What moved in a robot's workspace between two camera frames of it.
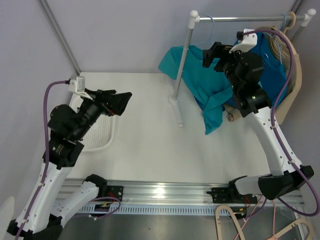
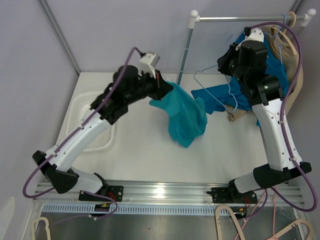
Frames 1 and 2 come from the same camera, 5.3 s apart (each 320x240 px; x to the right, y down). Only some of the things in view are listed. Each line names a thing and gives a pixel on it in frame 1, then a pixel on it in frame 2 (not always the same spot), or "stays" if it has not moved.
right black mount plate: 231,195 stays
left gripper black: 109,105 -> 160,87
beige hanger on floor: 217,215 stays
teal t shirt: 209,87 -> 187,119
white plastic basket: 100,135 stays
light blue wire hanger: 210,37 -> 229,93
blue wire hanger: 274,37 stays
